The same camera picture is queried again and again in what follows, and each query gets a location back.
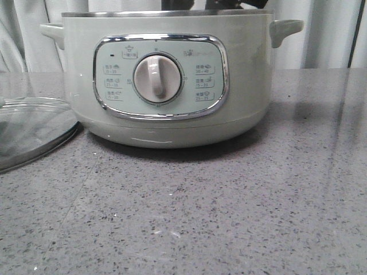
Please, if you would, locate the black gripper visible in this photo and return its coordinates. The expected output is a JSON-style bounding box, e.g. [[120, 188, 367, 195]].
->
[[161, 0, 268, 11]]

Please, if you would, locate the pale green electric cooking pot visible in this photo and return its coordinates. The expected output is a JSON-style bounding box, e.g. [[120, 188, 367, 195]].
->
[[40, 9, 303, 148]]

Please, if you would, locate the glass lid with steel rim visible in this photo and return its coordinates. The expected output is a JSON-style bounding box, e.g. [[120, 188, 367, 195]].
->
[[1, 96, 79, 173]]

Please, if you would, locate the beige timer dial knob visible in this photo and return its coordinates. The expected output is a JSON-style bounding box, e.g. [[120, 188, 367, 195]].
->
[[134, 54, 181, 103]]

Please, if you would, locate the white curtain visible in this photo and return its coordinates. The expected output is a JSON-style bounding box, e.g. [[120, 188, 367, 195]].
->
[[1, 1, 366, 72]]

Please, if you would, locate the black vertical cable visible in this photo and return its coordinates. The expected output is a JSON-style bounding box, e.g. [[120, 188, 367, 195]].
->
[[346, 0, 364, 69]]

